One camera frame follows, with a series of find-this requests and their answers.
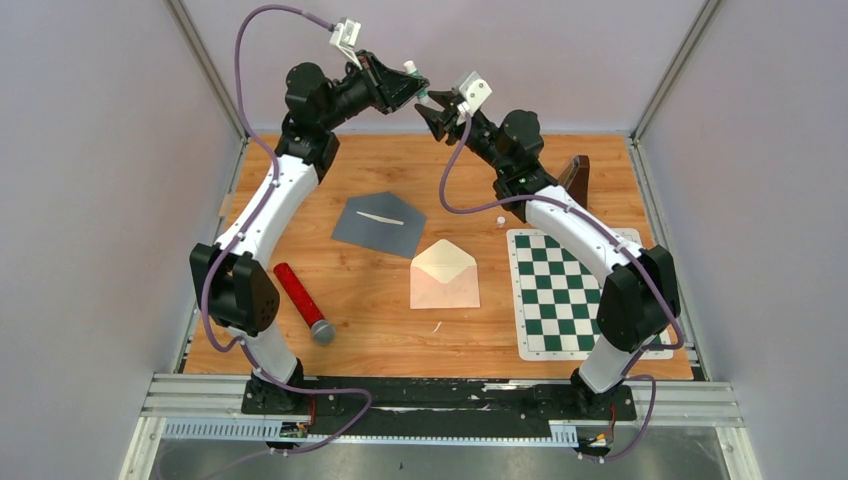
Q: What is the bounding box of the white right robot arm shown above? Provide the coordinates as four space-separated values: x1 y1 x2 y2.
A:
415 91 684 418

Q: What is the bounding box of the red microphone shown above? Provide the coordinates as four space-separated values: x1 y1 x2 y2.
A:
273 262 336 346

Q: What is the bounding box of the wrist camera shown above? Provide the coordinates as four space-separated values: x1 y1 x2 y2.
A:
329 18 363 70
453 71 492 117

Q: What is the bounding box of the cream pink envelope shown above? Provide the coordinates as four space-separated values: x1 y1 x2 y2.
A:
409 239 481 310

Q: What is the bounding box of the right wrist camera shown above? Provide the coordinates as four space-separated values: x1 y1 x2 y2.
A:
453 71 492 117

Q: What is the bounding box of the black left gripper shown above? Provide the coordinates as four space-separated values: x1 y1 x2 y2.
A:
319 50 428 133

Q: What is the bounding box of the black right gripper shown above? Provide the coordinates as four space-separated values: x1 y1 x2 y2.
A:
417 91 511 176

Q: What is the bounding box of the purple cable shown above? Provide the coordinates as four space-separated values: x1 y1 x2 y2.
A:
438 112 685 464
198 5 374 458

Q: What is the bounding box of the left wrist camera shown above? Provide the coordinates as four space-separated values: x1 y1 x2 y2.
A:
329 18 363 70

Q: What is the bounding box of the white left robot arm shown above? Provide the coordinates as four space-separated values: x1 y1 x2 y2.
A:
189 50 429 413

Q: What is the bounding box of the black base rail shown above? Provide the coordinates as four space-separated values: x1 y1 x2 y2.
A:
241 377 637 438

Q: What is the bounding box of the wooden metronome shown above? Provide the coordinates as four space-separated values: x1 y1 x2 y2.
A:
557 155 590 209

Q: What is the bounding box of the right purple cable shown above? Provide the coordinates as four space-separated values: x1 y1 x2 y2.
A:
438 112 685 464

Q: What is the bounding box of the green white glue stick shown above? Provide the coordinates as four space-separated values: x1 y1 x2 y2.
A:
402 59 431 104

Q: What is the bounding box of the grey envelope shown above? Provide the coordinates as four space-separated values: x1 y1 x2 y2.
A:
331 191 427 259

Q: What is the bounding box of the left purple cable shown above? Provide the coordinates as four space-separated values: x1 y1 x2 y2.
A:
198 5 374 458

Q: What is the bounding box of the green white chessboard mat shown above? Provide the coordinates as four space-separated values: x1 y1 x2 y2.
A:
506 227 675 363

